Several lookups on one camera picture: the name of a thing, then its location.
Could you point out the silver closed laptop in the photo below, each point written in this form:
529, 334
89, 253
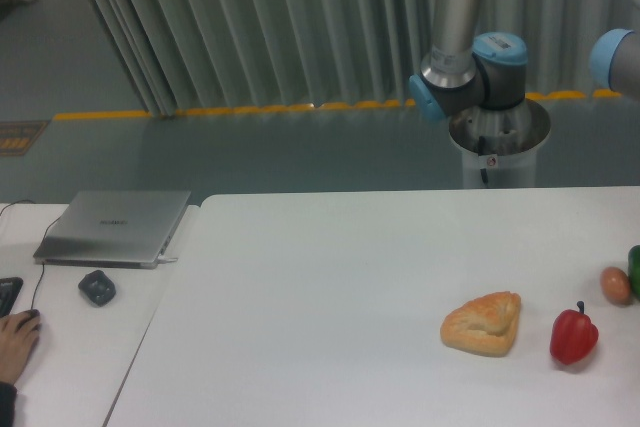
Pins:
121, 229

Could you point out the brown egg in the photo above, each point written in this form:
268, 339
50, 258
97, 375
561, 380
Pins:
615, 285

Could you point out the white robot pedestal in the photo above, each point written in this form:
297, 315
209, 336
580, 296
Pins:
499, 148

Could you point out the black keyboard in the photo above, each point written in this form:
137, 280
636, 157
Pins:
10, 288

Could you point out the black earbuds case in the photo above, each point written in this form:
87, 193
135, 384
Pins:
98, 288

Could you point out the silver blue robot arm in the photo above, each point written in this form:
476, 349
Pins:
484, 53

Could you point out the green bell pepper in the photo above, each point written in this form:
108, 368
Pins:
633, 270

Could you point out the golden pastry bread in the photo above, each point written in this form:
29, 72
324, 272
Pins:
485, 326

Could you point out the dark sleeved forearm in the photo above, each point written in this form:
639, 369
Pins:
8, 397

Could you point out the grey pleated curtain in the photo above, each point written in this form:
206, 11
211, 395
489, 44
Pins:
190, 54

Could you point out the person's hand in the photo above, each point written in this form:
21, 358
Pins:
16, 347

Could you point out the red bell pepper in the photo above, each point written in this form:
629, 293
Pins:
573, 336

